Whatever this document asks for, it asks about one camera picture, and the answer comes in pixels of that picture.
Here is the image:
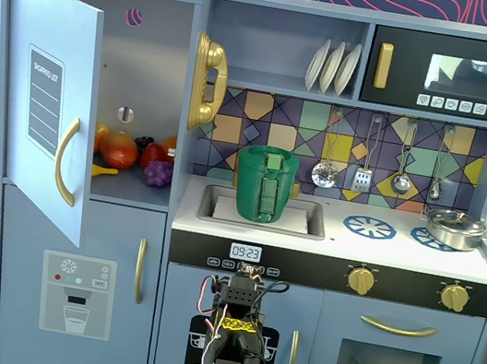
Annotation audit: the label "grey toy sink basin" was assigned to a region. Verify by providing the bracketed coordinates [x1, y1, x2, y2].
[195, 181, 332, 243]

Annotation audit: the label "red toy strawberry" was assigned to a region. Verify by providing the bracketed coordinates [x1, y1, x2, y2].
[138, 140, 172, 176]

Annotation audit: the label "black toy berries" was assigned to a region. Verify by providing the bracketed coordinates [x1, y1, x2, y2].
[131, 133, 157, 153]

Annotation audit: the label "gold microwave door handle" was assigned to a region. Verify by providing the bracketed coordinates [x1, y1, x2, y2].
[372, 41, 396, 91]

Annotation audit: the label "metal slotted spatula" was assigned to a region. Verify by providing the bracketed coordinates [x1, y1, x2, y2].
[350, 112, 385, 195]

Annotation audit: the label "metal serving spoon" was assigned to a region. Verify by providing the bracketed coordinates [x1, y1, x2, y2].
[425, 123, 459, 205]

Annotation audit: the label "gold dishwasher door handle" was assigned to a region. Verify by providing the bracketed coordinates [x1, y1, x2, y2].
[286, 328, 303, 364]

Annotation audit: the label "black toy microwave door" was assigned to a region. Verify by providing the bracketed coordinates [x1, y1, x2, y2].
[360, 22, 487, 123]

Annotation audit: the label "gold curved cabinet door handle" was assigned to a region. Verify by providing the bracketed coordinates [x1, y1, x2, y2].
[47, 114, 90, 209]

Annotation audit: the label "gold toy telephone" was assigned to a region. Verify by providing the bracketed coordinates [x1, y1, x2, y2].
[182, 30, 237, 136]

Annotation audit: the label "gold stove knob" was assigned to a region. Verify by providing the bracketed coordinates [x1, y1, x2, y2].
[344, 264, 379, 299]
[437, 280, 473, 316]

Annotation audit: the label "blue dishwasher door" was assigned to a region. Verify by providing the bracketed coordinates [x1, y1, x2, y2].
[151, 262, 326, 364]

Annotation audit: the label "blue fridge door ice dispenser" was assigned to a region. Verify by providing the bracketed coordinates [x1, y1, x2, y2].
[0, 183, 175, 364]

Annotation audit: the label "orange red toy mango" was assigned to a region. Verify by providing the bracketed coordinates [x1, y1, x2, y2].
[96, 129, 143, 172]

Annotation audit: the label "white toy plate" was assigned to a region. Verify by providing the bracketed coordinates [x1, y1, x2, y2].
[332, 40, 364, 100]
[302, 36, 333, 95]
[317, 38, 347, 98]

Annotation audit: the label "red white black servo wire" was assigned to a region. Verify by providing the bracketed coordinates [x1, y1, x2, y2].
[195, 272, 226, 317]

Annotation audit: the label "purple toy grapes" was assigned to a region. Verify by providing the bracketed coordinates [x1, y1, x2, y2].
[140, 157, 176, 192]

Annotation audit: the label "green printed cup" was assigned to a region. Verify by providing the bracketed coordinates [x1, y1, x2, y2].
[226, 141, 303, 228]

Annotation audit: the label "metal slotted skimmer spoon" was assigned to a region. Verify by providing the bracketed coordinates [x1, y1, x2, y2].
[308, 104, 349, 192]

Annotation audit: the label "blue toy kitchen unit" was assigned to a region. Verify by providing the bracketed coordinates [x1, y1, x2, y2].
[0, 0, 487, 364]

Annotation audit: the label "open blue cabinet door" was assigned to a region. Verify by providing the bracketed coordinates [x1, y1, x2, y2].
[0, 0, 123, 249]

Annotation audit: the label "metal ladle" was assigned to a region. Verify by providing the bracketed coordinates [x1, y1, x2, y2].
[387, 116, 424, 198]

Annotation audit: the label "yellow toy banana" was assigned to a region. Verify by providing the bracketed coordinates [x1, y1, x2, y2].
[89, 161, 121, 182]

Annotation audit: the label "gold oven door handle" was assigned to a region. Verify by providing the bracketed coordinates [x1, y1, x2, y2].
[357, 313, 440, 342]

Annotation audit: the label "gold straight fridge door handle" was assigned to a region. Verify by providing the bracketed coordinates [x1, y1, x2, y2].
[129, 236, 153, 306]

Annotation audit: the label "steel pot with lid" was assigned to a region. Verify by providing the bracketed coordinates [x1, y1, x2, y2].
[415, 203, 487, 257]

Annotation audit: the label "round orange toy fruit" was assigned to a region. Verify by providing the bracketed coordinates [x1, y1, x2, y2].
[157, 133, 180, 159]

